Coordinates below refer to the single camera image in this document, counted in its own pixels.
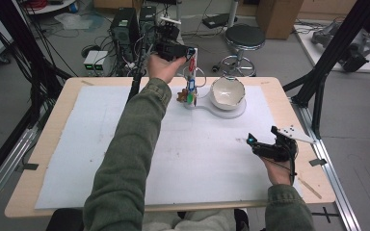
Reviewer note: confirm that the white platform with equipment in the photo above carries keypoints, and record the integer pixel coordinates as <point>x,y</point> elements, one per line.
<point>343,48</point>

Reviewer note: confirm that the large black computer tower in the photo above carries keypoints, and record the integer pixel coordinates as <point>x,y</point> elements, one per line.
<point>124,30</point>

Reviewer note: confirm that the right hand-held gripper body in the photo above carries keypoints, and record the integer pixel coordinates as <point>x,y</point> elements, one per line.
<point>276,149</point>

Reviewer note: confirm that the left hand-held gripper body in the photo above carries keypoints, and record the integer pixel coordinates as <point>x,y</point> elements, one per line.
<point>170,45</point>

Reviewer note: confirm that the person's legs light trousers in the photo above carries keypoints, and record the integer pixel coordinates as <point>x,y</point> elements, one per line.
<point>189,223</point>

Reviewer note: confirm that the aluminium rail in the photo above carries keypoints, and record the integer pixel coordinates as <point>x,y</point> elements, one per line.
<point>334,179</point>
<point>3,170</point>

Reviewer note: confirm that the white power supply box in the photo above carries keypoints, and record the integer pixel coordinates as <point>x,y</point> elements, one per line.
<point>90,61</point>
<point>101,61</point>

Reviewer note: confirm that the black tape piece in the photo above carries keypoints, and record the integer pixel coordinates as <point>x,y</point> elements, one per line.
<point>318,162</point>
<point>30,166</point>

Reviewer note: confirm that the white foam mat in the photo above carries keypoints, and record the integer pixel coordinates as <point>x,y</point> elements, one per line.
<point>212,160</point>

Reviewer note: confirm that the brown wooden cabinet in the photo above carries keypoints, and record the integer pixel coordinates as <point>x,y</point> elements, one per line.
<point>277,17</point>

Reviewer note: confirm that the white round table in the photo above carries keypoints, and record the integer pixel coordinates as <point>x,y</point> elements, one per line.
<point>49,7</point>

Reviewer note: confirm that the person's right hand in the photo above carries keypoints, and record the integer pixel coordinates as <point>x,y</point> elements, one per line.
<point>279,173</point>

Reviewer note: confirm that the person's left hand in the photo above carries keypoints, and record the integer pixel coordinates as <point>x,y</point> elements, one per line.
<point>163,69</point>

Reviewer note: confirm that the clear plastic sheet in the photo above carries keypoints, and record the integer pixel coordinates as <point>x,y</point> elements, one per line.
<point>74,21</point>

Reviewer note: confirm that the black chair seat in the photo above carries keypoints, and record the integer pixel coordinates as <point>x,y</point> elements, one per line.
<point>66,220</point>

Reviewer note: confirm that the black round stool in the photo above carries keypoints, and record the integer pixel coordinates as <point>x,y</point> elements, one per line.
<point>244,37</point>

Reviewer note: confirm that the flat black device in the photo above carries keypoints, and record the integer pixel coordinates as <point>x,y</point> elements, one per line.
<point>219,20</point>

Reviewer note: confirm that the white key stand with pegs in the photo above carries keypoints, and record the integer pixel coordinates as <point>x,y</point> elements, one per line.
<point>224,110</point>

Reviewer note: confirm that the white cracked-edge bowl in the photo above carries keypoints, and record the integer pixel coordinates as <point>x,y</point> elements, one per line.
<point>227,94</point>

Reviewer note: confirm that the thin wooden stick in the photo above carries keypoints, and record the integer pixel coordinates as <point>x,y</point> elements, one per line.
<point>309,188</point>

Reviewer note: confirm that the small black computer tower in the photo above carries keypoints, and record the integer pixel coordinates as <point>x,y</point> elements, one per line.
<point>147,22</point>

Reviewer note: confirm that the black metal frame stand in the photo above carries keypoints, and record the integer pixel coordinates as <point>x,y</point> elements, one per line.
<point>19,57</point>
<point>330,54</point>

